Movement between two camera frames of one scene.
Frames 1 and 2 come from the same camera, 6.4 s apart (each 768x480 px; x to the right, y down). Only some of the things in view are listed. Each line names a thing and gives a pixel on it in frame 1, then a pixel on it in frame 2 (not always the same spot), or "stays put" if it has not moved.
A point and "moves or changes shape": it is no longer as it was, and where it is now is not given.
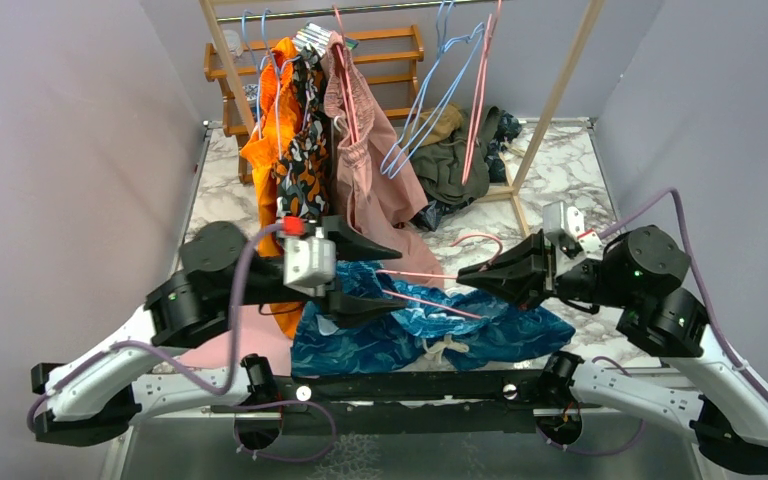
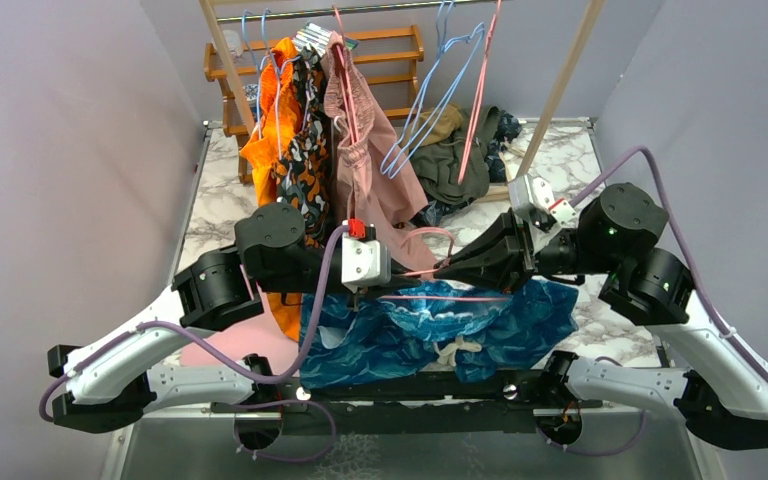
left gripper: [349, 310] → [400, 278]
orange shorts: [259, 155] stays put
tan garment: [435, 125] stays put
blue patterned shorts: [477, 328] moves or changes shape
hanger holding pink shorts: [342, 48] stays put
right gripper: [524, 273] → [501, 256]
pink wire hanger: [430, 275] moves or changes shape
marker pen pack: [318, 37] stays put
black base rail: [408, 404] stays put
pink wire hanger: [492, 25] stays put
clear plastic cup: [234, 44] stays put
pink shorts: [379, 186] stays put
